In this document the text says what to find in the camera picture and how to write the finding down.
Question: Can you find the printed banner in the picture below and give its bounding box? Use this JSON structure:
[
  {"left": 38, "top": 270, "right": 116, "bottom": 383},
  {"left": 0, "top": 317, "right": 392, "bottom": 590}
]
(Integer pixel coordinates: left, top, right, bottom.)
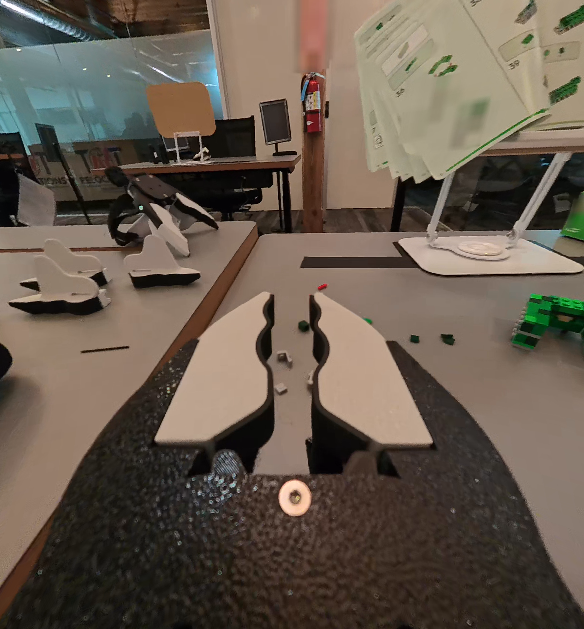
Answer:
[{"left": 27, "top": 143, "right": 127, "bottom": 202}]

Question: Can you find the white paper sheet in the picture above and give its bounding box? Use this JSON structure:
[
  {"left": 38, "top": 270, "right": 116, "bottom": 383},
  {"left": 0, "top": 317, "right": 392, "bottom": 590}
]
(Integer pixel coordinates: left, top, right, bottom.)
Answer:
[{"left": 17, "top": 174, "right": 57, "bottom": 227}]

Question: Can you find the grey desk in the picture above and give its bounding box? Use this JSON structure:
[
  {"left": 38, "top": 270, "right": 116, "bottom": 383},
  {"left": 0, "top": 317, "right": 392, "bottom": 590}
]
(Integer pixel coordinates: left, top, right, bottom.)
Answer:
[
  {"left": 0, "top": 220, "right": 259, "bottom": 629},
  {"left": 27, "top": 231, "right": 584, "bottom": 629}
]

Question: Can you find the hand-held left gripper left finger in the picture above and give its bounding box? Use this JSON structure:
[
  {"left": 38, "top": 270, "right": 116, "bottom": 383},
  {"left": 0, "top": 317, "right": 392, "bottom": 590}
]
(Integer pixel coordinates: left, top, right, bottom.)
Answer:
[{"left": 154, "top": 292, "right": 276, "bottom": 465}]

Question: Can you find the black office chair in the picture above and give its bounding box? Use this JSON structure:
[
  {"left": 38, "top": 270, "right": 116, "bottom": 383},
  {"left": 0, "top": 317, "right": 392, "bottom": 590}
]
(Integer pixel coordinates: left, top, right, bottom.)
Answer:
[{"left": 194, "top": 116, "right": 264, "bottom": 222}]

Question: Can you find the black tripod stand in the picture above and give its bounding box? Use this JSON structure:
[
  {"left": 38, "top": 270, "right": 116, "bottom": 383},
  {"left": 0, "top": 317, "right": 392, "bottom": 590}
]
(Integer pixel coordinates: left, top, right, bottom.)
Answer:
[{"left": 34, "top": 123, "right": 92, "bottom": 225}]

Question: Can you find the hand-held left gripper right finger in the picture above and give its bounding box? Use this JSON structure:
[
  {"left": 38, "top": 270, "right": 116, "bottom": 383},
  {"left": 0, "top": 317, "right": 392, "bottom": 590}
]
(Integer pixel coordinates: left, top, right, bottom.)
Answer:
[{"left": 309, "top": 292, "right": 435, "bottom": 465}]

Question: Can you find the white black finger part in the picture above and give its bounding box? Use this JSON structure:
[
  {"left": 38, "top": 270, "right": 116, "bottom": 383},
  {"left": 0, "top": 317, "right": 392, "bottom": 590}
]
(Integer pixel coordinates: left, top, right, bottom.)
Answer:
[
  {"left": 123, "top": 235, "right": 201, "bottom": 290},
  {"left": 19, "top": 239, "right": 112, "bottom": 291},
  {"left": 8, "top": 256, "right": 112, "bottom": 315}
]

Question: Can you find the green white instruction booklet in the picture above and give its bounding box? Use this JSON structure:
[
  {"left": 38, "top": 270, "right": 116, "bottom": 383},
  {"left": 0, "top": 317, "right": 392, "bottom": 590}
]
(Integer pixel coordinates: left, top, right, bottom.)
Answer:
[{"left": 353, "top": 0, "right": 584, "bottom": 181}]

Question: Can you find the tan rounded board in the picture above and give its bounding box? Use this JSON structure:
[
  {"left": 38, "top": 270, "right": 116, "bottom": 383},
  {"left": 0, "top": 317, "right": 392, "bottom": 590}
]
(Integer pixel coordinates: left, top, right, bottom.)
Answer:
[{"left": 146, "top": 82, "right": 217, "bottom": 139}]

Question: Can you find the large green brick model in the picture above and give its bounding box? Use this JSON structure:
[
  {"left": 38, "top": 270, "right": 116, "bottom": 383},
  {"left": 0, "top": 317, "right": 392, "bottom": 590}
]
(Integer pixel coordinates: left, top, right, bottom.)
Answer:
[{"left": 511, "top": 293, "right": 584, "bottom": 372}]

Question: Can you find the small framed screen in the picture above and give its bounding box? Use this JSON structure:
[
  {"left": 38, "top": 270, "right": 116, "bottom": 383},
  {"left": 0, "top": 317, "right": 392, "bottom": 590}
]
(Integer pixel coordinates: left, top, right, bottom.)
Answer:
[{"left": 259, "top": 98, "right": 297, "bottom": 157}]

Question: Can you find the wooden post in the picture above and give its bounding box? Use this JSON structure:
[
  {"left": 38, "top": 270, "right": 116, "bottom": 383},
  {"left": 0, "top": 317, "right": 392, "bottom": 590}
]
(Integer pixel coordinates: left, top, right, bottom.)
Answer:
[{"left": 302, "top": 69, "right": 328, "bottom": 233}]

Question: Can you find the black tape strip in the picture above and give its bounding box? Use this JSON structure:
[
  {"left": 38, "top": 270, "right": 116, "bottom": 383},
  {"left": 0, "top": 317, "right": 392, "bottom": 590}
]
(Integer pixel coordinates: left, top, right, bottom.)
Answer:
[{"left": 300, "top": 256, "right": 420, "bottom": 270}]

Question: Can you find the black white spare gripper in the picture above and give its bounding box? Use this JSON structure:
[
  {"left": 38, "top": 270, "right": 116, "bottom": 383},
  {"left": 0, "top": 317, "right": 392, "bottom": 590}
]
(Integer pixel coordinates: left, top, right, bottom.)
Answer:
[{"left": 106, "top": 166, "right": 219, "bottom": 259}]

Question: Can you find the red fire extinguisher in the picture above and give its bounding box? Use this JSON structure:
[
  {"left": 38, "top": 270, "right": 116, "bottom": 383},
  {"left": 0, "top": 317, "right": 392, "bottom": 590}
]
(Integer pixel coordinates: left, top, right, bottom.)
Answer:
[{"left": 300, "top": 73, "right": 322, "bottom": 134}]

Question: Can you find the white wire stand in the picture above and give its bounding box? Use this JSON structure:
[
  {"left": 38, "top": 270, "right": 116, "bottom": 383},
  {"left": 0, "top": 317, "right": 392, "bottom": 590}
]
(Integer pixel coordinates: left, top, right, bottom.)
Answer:
[{"left": 173, "top": 132, "right": 212, "bottom": 163}]

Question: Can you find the spiral metal duct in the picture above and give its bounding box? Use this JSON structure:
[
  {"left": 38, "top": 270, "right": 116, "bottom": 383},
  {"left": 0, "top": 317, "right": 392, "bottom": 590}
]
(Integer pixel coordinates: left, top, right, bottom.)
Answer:
[{"left": 0, "top": 0, "right": 126, "bottom": 41}]

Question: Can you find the wooden edged office desk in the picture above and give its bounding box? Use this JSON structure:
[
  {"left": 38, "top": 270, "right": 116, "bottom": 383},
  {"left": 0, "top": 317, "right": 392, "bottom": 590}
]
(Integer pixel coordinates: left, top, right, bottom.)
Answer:
[{"left": 92, "top": 153, "right": 302, "bottom": 234}]

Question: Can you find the white book stand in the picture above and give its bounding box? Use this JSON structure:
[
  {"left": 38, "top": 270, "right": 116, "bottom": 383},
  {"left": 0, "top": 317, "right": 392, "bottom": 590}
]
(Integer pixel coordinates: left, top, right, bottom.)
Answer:
[{"left": 397, "top": 130, "right": 584, "bottom": 276}]

